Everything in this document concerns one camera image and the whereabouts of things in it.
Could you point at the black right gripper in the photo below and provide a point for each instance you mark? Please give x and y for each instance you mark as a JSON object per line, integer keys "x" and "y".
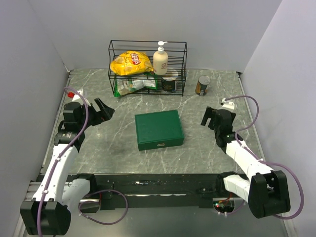
{"x": 210, "y": 111}

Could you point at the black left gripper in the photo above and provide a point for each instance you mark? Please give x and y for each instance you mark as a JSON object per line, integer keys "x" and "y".
{"x": 105, "y": 113}

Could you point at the green jewelry box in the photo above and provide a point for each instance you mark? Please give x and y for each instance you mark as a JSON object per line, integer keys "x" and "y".
{"x": 158, "y": 130}

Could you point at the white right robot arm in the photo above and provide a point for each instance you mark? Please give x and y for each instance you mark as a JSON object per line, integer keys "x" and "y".
{"x": 264, "y": 189}

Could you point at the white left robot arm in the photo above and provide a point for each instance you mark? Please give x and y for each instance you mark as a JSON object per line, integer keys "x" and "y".
{"x": 50, "y": 209}

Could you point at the yellow food can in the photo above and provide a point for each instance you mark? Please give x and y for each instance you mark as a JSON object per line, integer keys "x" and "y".
{"x": 202, "y": 85}

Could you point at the green snack bag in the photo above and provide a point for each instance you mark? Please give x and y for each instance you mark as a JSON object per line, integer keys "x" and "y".
{"x": 127, "y": 86}

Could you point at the dark tin can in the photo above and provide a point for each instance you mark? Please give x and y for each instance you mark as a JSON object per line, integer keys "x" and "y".
{"x": 169, "y": 84}

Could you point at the small green snack packet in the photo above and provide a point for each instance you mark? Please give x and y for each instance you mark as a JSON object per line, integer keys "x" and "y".
{"x": 149, "y": 81}

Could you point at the yellow chips bag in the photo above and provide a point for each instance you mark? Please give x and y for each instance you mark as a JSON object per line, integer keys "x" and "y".
{"x": 131, "y": 63}

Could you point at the white bowl in rack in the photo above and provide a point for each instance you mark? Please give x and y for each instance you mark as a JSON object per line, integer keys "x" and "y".
{"x": 171, "y": 74}

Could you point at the cream lotion pump bottle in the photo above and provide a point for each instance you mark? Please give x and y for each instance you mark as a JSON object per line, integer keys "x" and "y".
{"x": 160, "y": 59}

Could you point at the black wire rack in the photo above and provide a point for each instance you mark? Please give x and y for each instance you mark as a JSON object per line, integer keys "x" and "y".
{"x": 177, "y": 56}

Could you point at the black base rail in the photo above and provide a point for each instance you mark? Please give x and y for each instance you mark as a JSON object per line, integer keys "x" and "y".
{"x": 150, "y": 190}

